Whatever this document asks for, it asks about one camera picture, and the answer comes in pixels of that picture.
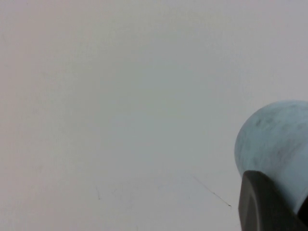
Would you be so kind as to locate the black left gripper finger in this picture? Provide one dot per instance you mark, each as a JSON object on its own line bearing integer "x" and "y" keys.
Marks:
{"x": 262, "y": 207}

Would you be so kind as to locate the light blue plastic cup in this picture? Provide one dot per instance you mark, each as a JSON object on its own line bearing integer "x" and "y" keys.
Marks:
{"x": 276, "y": 134}

